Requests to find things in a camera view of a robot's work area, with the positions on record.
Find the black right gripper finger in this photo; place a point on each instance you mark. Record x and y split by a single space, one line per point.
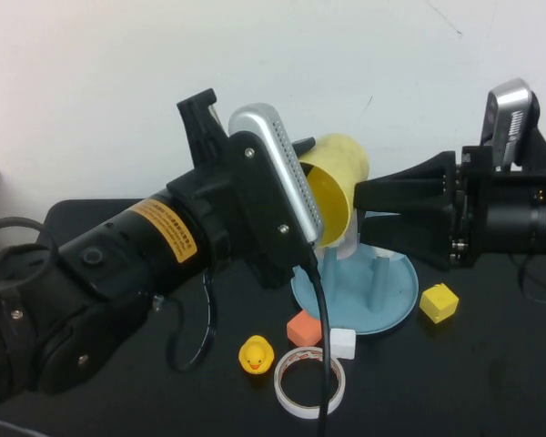
414 186
414 234

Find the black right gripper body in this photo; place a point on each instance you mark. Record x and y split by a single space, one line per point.
471 205

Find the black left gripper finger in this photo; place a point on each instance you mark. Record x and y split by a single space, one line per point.
306 146
307 169

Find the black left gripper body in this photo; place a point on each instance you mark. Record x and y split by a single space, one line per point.
209 191

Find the yellow plastic cup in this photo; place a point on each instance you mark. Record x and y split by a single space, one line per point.
341 155

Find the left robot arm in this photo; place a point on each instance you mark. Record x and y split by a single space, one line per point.
95 273

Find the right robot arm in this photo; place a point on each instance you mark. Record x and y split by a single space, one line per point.
528 223

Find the pale pink plastic cup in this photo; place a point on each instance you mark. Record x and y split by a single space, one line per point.
349 243

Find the blue cup stand with pegs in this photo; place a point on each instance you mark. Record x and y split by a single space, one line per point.
350 300

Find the yellow foam cube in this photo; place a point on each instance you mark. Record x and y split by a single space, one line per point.
438 304

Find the white foam cube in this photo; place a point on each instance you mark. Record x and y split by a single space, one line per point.
343 343

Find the orange foam cube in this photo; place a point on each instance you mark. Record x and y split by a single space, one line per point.
300 330

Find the yellow rubber duck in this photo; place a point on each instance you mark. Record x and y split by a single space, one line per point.
255 355

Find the white double-sided tape roll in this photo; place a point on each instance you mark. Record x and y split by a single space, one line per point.
284 396

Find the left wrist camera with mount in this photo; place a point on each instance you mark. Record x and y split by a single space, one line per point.
273 150

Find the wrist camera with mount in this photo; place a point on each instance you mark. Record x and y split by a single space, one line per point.
509 114
273 150

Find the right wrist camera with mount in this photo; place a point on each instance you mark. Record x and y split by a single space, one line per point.
509 114

